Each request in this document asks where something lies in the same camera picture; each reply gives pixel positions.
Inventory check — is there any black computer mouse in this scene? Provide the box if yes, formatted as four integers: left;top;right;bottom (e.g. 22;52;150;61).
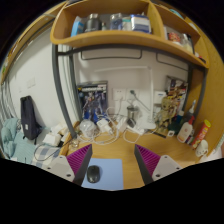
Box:
86;165;102;184

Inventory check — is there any black cable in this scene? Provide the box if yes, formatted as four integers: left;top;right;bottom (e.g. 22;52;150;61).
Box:
129;89;151;113

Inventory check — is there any white tangled cable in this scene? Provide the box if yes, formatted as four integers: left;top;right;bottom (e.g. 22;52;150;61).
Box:
78;106;158;145

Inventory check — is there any white wall socket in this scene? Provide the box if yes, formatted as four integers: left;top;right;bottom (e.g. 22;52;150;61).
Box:
125;88;138;102
112;87;127;102

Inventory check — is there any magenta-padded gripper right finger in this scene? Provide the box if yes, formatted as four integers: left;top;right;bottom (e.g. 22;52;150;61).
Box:
133;143;183;186

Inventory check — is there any clear dome container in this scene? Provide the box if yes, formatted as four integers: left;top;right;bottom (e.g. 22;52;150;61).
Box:
78;119;98;138

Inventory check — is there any white red-pump lotion bottle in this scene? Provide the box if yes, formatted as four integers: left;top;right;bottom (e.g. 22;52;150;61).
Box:
176;115;196;144

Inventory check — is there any black hanging bag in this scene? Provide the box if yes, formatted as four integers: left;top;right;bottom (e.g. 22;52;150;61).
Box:
19;95;43;141

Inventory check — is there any brown tree figure toy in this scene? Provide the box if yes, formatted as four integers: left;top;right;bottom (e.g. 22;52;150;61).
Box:
156;96;176;129

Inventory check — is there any white mug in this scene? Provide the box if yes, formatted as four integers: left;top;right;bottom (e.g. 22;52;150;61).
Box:
195;139;210;158

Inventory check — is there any white cardboard box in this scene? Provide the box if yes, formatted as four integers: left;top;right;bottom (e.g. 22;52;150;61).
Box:
42;133;63;147

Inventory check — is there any teal and checked bedding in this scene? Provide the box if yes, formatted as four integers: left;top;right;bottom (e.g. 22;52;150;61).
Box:
0;118;61;168

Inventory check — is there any colourful figure box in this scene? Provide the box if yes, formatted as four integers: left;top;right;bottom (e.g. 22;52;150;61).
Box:
165;75;189;116

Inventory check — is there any robot model kit box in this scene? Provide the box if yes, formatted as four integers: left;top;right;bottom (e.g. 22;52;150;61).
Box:
77;80;109;121

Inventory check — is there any white power adapter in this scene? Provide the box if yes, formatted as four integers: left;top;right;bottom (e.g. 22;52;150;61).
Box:
96;118;111;134

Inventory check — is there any white spray bottle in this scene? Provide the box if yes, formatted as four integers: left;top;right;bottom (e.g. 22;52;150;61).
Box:
188;99;198;118

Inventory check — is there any wooden shelf unit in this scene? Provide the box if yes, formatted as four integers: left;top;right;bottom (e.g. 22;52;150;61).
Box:
49;0;211;69

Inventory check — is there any white power strip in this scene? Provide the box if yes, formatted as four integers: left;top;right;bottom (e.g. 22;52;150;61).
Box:
124;124;146;134

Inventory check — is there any small clear jar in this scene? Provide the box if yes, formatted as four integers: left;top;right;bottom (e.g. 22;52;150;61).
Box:
69;138;80;149

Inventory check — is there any light blue mouse pad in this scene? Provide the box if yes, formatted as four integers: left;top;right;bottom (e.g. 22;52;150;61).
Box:
80;157;125;192

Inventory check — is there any metal cup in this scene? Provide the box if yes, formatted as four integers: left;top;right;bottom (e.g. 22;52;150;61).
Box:
126;105;139;123

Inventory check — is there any dark green round case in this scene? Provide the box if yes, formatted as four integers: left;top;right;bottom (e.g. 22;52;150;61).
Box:
168;120;183;134

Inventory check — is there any white wall-mounted box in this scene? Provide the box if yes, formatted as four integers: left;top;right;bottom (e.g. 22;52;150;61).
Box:
153;90;167;106

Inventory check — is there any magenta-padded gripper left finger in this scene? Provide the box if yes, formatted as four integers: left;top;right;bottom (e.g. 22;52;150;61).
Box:
44;143;94;187

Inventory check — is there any grey metal frame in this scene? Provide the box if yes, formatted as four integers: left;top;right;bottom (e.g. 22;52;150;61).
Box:
50;43;209;139

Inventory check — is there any red snack can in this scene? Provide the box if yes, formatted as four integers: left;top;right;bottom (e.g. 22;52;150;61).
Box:
191;119;212;149

